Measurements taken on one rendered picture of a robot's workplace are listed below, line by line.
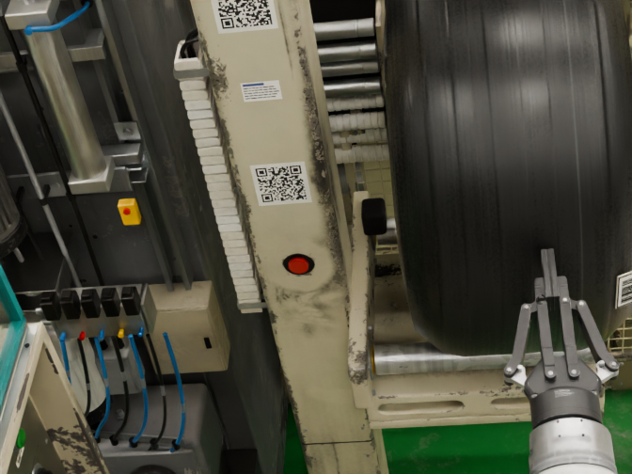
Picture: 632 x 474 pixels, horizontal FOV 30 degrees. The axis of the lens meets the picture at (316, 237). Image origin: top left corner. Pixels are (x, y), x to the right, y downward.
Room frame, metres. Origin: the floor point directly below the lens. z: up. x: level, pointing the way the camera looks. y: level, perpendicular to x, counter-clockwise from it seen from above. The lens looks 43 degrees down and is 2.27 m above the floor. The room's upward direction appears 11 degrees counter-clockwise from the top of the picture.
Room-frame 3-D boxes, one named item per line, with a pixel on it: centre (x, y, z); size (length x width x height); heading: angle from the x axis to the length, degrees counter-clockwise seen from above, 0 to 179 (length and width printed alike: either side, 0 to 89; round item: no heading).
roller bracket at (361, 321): (1.31, -0.06, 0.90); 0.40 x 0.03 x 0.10; 170
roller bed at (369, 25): (1.69, -0.08, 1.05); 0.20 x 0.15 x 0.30; 80
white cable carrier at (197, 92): (1.29, 0.11, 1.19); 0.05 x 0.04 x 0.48; 170
